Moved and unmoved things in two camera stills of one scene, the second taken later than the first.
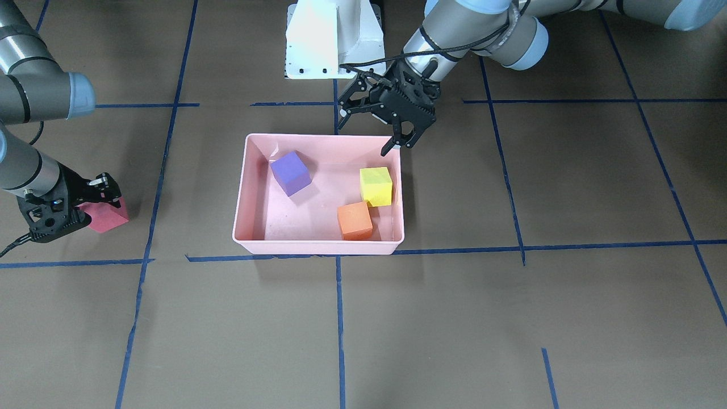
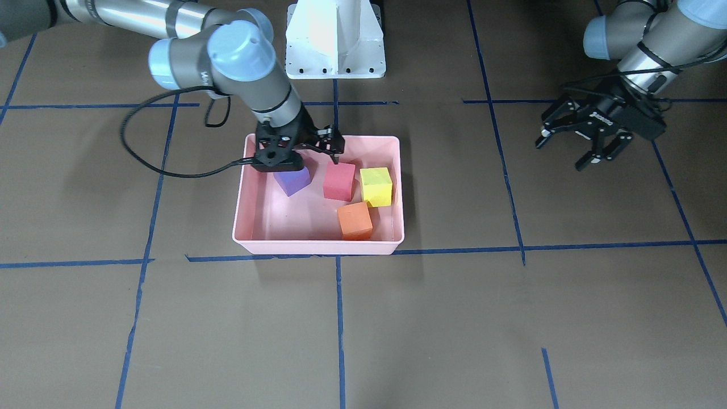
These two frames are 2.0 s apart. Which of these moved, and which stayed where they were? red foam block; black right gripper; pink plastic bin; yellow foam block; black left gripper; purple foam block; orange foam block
Moved: black left gripper; red foam block; black right gripper
Stayed: purple foam block; pink plastic bin; yellow foam block; orange foam block
